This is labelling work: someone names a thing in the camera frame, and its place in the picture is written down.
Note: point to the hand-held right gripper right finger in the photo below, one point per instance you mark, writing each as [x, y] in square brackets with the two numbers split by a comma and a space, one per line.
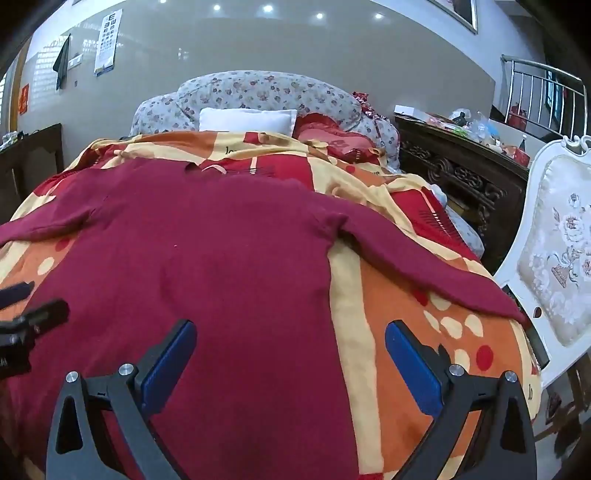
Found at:
[412, 371]

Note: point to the clear plastic bags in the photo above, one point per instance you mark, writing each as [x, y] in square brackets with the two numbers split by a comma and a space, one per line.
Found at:
[475, 125]

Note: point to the dark bottle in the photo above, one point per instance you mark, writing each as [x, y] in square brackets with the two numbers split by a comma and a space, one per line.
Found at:
[523, 144]

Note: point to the dark wooden side table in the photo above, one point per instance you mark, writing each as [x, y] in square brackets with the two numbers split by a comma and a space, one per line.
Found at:
[32, 157]

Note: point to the red embroidered pillow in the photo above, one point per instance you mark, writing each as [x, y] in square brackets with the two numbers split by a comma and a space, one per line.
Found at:
[337, 136]

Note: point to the grey floral sofa cushion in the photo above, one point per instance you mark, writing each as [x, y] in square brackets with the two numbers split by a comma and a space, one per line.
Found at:
[258, 92]

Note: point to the maroon sweater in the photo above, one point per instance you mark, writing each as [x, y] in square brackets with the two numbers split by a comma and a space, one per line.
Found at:
[207, 254]

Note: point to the red wall decoration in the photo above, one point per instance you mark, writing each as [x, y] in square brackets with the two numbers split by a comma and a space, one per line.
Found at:
[23, 99]

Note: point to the white flat box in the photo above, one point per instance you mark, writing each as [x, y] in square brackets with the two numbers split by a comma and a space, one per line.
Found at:
[413, 110]

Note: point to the framed wall picture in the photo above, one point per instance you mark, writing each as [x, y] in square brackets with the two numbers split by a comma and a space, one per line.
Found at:
[459, 11]

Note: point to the white floral upholstered chair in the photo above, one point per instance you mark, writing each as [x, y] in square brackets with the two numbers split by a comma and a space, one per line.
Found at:
[554, 258]

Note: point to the eye chart poster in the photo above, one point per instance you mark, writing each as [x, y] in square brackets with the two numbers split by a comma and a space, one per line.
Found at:
[108, 41]

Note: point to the metal stair railing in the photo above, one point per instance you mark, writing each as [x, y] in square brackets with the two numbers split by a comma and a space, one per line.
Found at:
[531, 81]

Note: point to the white pillow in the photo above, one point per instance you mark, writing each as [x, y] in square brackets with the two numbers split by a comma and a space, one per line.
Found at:
[247, 121]

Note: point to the green hanging cloth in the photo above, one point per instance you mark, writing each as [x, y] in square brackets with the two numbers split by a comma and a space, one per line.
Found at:
[61, 60]

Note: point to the orange red patterned blanket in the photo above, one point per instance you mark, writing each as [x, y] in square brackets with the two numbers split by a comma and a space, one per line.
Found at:
[406, 300]

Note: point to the dark carved wooden cabinet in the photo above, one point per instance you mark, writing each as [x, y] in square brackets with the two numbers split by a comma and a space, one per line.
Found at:
[461, 180]

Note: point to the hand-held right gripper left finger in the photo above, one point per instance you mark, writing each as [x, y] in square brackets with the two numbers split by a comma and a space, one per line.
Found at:
[168, 364]

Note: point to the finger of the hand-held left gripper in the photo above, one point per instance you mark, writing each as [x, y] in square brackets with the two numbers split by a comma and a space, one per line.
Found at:
[16, 294]
[46, 314]

